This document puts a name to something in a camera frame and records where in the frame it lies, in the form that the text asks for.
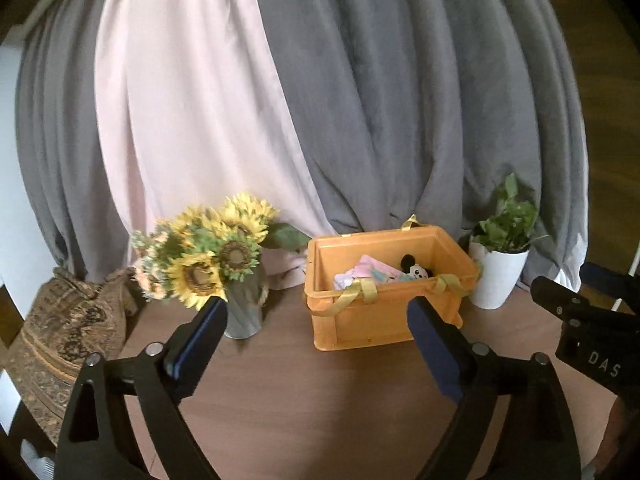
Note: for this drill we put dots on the orange plastic storage crate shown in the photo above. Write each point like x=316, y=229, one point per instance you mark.
x=367, y=314

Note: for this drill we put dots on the white ribbed plant pot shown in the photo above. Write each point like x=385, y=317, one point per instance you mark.
x=499, y=273

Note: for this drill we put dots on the pink fluffy cloth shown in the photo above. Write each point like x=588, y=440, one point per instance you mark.
x=343, y=280

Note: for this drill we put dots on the Mickey Mouse plush toy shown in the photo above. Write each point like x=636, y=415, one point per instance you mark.
x=411, y=270

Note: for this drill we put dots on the pale pink curtain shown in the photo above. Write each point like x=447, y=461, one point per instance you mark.
x=191, y=111

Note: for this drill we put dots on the pink taxi cloth book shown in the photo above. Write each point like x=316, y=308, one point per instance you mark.
x=378, y=271

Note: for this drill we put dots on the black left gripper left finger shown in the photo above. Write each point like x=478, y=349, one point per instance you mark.
x=97, y=440

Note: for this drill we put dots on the green potted plant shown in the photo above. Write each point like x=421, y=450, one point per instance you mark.
x=513, y=227

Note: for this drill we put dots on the patterned brown cushion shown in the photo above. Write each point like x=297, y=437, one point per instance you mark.
x=69, y=320

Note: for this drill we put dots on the grey ribbed vase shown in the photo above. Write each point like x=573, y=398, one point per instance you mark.
x=245, y=302

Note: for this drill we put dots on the yellow sunflower bouquet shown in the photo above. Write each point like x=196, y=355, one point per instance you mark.
x=203, y=251

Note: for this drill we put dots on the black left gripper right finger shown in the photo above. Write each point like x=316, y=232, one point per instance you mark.
x=537, y=439

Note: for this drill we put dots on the grey curtain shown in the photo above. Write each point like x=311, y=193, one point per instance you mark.
x=402, y=108

